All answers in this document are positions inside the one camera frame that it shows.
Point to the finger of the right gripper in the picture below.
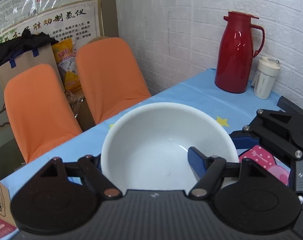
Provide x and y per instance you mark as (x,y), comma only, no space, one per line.
(244,139)

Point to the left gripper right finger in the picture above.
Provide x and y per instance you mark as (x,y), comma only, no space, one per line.
(211,172)

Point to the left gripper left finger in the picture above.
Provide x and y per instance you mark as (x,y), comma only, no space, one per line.
(87,169)

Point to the white ribbed bowl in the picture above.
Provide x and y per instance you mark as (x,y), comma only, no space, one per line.
(147,148)

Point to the white travel cup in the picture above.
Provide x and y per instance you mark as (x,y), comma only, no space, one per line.
(267,71)

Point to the left orange chair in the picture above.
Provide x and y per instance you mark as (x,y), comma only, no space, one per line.
(38,111)

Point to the orange chair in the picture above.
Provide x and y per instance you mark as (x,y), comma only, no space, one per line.
(38,111)
(110,77)

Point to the red thermos jug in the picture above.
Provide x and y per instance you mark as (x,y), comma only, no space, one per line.
(236,52)

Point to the right orange chair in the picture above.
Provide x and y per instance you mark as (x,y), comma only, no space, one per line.
(110,77)

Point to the red cracker box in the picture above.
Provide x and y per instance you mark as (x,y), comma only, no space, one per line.
(7,223)

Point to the yellow snack bag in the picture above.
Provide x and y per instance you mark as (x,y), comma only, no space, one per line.
(65,53)

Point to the cardboard box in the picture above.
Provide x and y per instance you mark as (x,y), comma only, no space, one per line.
(26,60)

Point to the black cloth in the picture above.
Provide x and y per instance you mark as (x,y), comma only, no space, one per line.
(26,42)

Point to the poster with chinese text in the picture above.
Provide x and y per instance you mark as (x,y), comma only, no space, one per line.
(81,21)

